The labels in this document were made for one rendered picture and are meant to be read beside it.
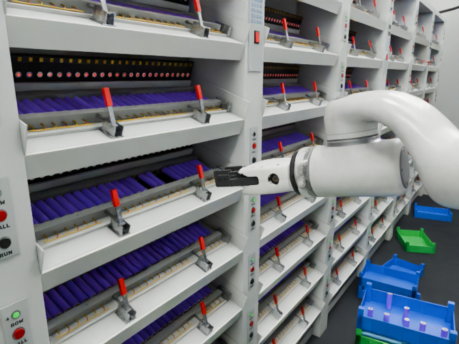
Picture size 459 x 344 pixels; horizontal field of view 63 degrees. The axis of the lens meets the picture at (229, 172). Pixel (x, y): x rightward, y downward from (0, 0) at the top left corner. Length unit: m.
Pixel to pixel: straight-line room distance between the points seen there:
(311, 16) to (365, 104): 1.23
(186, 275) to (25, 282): 0.45
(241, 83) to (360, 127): 0.55
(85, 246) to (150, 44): 0.41
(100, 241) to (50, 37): 0.37
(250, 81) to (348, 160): 0.56
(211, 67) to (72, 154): 0.56
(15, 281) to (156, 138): 0.36
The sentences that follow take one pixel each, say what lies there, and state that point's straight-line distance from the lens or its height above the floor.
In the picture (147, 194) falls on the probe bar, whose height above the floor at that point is 1.00.
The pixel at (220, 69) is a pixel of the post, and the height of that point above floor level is 1.28.
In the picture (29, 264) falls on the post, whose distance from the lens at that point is 0.70.
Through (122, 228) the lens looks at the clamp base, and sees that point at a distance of 0.79.
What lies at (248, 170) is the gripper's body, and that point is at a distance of 0.64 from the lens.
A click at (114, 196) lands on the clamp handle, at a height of 1.03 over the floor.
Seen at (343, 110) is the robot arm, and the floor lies 1.22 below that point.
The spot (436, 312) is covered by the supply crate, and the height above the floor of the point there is 0.42.
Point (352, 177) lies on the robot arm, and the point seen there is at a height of 1.12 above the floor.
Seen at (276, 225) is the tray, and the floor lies 0.76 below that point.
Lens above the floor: 1.27
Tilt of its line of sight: 14 degrees down
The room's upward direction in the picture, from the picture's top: straight up
